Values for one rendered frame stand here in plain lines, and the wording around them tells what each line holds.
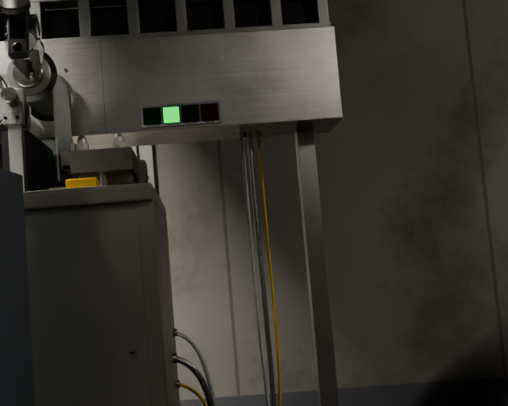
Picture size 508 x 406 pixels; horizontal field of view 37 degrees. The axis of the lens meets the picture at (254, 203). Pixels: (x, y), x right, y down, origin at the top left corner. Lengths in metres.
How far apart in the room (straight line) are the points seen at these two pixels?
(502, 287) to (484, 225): 0.29
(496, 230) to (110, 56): 1.96
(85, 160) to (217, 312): 1.66
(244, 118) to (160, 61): 0.32
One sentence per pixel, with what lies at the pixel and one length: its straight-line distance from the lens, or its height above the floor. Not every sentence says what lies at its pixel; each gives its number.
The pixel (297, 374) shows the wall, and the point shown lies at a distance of 3.51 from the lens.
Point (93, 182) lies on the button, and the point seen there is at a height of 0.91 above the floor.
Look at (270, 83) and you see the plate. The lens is 2.41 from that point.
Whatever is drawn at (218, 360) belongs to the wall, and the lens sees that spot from 3.53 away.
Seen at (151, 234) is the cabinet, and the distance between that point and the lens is 1.74.
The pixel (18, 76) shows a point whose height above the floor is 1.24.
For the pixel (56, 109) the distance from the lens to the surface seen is 2.11.
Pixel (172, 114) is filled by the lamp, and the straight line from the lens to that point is 2.37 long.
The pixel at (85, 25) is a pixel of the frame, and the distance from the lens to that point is 2.49.
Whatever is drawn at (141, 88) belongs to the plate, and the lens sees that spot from 2.40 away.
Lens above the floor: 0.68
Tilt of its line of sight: 5 degrees up
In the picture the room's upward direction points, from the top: 5 degrees counter-clockwise
